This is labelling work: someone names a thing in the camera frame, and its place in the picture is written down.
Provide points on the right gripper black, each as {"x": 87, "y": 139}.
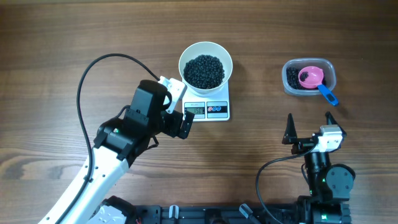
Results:
{"x": 306, "y": 145}

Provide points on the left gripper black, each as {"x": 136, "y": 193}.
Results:
{"x": 176, "y": 123}

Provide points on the pink scoop with blue handle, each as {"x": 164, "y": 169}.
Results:
{"x": 315, "y": 80}

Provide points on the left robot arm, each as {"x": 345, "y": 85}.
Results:
{"x": 118, "y": 143}

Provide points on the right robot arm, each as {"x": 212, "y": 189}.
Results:
{"x": 329, "y": 184}

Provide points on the white digital kitchen scale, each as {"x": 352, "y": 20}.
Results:
{"x": 212, "y": 106}

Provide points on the black beans in scoop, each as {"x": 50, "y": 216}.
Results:
{"x": 304, "y": 76}

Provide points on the black beans in bowl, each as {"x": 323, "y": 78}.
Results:
{"x": 204, "y": 72}

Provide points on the white bowl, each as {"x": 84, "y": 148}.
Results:
{"x": 206, "y": 48}

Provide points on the clear plastic container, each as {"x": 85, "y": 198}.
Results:
{"x": 300, "y": 63}

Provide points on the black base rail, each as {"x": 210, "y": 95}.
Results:
{"x": 214, "y": 214}

